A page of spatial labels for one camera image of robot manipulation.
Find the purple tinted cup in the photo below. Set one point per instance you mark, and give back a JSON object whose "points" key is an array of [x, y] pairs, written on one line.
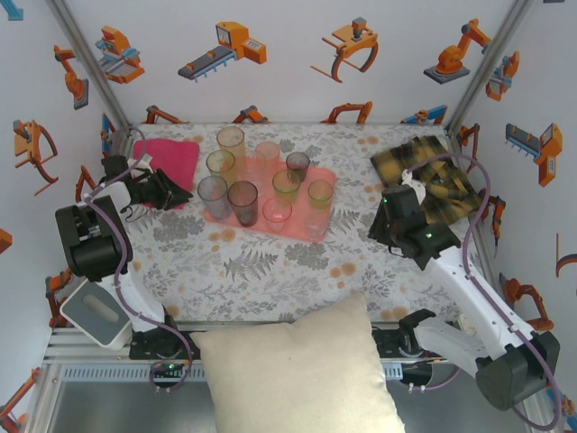
{"points": [[212, 198]]}

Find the tall yellow-green glass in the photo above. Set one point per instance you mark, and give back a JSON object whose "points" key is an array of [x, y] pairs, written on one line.
{"points": [[221, 169]]}

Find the small green glass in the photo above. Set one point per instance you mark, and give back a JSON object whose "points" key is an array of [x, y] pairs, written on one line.
{"points": [[320, 196], [286, 187]]}

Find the tall orange glass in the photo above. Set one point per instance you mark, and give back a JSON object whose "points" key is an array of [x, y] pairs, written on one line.
{"points": [[231, 144]]}

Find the tall dark purple glass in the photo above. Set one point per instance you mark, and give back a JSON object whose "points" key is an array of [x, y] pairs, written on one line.
{"points": [[243, 207]]}

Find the tall clear glass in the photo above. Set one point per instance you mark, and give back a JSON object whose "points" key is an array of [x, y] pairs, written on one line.
{"points": [[254, 169]]}

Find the small grey glass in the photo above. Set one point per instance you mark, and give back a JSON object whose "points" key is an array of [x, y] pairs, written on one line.
{"points": [[297, 164]]}

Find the small pink textured glass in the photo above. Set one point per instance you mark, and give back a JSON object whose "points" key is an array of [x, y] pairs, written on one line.
{"points": [[277, 216]]}

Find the tall pink glass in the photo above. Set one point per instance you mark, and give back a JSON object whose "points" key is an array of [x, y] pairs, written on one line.
{"points": [[269, 153]]}

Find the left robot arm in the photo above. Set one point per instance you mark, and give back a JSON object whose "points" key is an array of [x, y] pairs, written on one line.
{"points": [[90, 243]]}

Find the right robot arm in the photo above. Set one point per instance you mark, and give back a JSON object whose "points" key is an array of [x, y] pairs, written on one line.
{"points": [[473, 288]]}

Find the pink plastic tray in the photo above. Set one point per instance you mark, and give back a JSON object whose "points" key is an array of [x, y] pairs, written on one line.
{"points": [[298, 221]]}

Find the magenta folded cloth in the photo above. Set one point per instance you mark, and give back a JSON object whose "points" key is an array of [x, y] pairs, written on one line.
{"points": [[176, 153]]}

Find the yellow plaid shirt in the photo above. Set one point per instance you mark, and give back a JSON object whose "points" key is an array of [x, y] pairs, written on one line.
{"points": [[442, 189]]}

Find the floral tablecloth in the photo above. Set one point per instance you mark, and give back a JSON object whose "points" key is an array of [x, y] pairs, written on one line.
{"points": [[270, 279]]}

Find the white tissue box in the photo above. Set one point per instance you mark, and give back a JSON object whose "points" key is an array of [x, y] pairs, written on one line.
{"points": [[94, 311]]}

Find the cream pillow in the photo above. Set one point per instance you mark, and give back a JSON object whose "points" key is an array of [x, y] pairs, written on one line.
{"points": [[293, 370]]}

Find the aluminium cage post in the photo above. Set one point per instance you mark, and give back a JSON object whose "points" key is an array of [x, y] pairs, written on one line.
{"points": [[88, 58], [492, 58]]}

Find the aluminium table frame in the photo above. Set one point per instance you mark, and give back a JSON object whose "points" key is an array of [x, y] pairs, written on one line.
{"points": [[90, 356]]}

